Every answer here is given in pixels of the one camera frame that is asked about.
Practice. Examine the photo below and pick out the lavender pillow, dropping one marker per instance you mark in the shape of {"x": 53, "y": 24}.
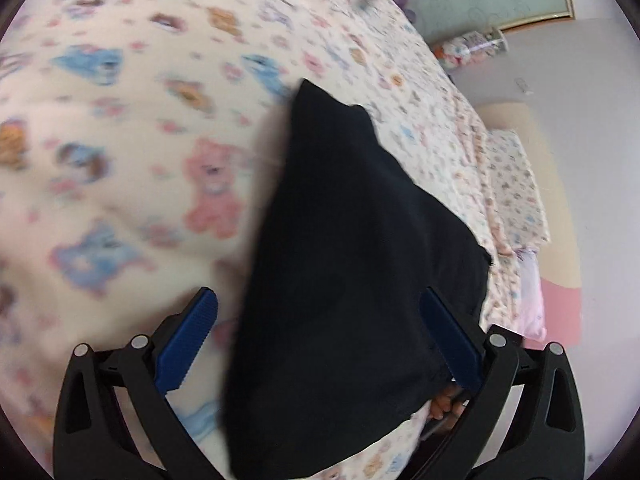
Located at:
{"x": 531, "y": 322}

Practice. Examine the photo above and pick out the bear print pillow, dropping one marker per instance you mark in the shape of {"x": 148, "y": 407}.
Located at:
{"x": 517, "y": 194}

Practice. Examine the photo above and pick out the white wall socket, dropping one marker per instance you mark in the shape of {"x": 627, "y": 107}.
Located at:
{"x": 523, "y": 86}

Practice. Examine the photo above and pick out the person's hand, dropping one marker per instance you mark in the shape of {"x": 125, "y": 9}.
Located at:
{"x": 445, "y": 409}

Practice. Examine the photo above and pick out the beige headboard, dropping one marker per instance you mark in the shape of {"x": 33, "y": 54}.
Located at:
{"x": 558, "y": 261}

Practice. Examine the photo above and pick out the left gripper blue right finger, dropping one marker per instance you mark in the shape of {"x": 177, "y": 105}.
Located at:
{"x": 546, "y": 436}

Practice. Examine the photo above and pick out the teddy bear print blanket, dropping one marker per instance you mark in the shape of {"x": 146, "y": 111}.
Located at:
{"x": 140, "y": 142}

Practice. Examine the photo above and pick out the black pants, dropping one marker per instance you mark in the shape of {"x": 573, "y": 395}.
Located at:
{"x": 330, "y": 354}

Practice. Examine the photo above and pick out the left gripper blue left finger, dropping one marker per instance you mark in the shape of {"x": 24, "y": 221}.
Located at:
{"x": 113, "y": 419}

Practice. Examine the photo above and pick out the clear tube of plush toys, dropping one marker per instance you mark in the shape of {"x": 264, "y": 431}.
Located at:
{"x": 470, "y": 48}

